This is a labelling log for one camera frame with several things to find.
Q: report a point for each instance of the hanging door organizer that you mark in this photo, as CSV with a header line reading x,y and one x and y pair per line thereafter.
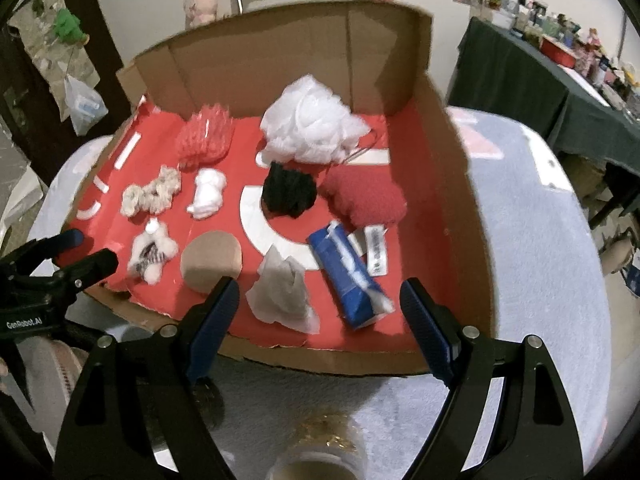
x,y
45,60

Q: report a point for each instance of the blue tissue pack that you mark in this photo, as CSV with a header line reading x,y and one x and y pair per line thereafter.
x,y
340,270

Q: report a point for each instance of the light blue fleece blanket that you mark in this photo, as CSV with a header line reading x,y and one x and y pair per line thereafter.
x,y
540,285

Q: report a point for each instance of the coral mesh bath loofah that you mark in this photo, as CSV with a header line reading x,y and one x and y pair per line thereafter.
x,y
205,137

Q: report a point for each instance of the dark brown door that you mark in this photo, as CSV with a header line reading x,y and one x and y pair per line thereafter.
x,y
15,105

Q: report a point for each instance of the table with dark green cloth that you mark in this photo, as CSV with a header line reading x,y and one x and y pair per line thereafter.
x,y
540,100

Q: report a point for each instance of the white mesh bath loofah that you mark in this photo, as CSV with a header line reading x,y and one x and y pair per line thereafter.
x,y
310,120

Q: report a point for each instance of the white cotton fluff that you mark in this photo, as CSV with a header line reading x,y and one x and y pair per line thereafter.
x,y
207,192

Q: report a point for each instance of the tan round powder puff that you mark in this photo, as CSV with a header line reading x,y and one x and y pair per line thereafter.
x,y
210,260

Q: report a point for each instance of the clear plastic bag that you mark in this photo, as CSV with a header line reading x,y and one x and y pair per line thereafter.
x,y
82,105

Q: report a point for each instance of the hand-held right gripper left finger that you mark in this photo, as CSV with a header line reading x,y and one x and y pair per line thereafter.
x,y
215,330

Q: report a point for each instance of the row of cosmetic bottles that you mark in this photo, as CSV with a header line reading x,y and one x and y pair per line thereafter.
x,y
600,65

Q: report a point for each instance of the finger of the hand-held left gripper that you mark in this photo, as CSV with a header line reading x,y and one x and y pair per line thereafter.
x,y
100,262
72,239

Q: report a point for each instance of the red bowl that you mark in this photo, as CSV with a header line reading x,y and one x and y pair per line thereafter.
x,y
557,52

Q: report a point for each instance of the white plush toy plaid bow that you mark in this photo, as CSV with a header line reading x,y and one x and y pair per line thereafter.
x,y
150,252

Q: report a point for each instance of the cardboard box red inside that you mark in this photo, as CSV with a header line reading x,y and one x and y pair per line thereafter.
x,y
450,210

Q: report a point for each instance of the grey cloth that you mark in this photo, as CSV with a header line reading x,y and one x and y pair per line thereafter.
x,y
280,290

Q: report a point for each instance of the green plush toy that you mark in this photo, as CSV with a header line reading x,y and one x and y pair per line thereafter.
x,y
70,25

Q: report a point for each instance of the red plush heart pillow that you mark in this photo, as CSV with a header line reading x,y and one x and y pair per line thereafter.
x,y
362,197

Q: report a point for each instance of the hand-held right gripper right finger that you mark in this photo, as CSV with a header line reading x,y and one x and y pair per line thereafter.
x,y
430,330

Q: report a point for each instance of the small clear plastic jar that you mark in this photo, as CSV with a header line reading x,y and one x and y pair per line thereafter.
x,y
315,465

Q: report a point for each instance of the cream knitted scrunchie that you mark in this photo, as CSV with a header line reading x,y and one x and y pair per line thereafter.
x,y
150,195

